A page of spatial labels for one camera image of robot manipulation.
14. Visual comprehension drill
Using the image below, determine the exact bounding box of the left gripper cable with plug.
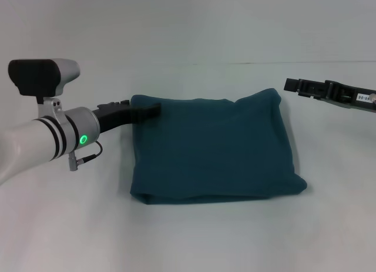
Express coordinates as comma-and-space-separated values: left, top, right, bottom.
68, 141, 103, 172

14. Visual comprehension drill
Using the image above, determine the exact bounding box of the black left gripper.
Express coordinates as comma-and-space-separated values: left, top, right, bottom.
92, 99, 162, 135

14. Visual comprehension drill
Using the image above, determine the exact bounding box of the teal shirt with white print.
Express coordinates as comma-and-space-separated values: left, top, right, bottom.
129, 88, 308, 205

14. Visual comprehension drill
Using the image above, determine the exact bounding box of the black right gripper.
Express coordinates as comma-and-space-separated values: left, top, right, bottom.
283, 77, 376, 114

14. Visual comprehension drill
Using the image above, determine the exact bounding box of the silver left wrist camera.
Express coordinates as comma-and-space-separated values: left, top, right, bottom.
8, 58, 81, 120

